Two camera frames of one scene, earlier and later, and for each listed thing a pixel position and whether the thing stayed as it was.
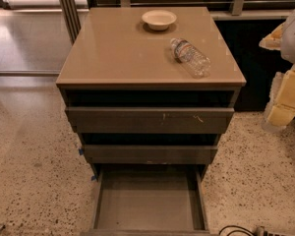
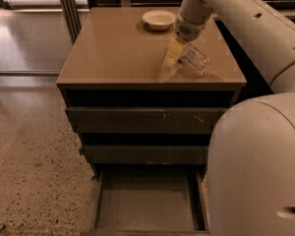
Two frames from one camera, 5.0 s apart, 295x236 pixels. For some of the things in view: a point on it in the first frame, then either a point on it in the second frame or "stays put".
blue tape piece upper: x=81 y=151 stays put
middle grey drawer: x=149 y=153 stays put
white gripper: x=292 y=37 to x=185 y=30
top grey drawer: x=149 y=120 stays put
